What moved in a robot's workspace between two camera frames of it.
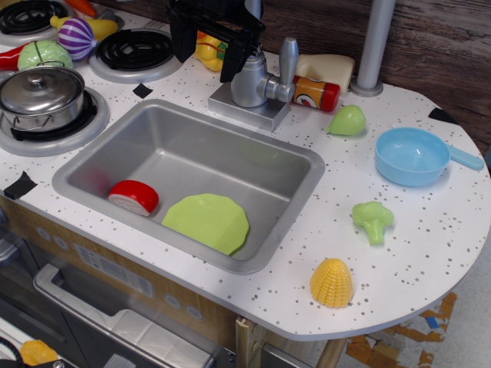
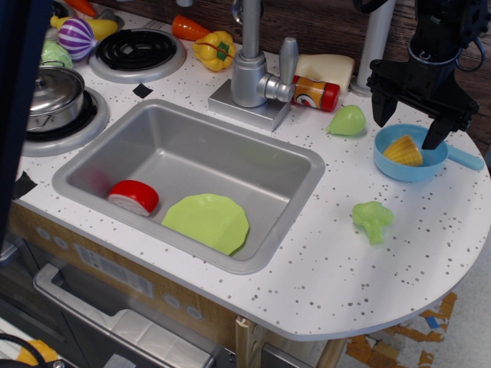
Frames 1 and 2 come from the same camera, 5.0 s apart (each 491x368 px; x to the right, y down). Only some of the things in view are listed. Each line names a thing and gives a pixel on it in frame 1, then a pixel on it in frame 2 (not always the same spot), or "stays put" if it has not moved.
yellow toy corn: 331,284 → 404,151
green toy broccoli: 374,216 stays put
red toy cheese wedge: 136,196 stays put
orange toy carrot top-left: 82,5 stays put
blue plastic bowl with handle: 416,157 stays put
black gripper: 231,18 → 430,88
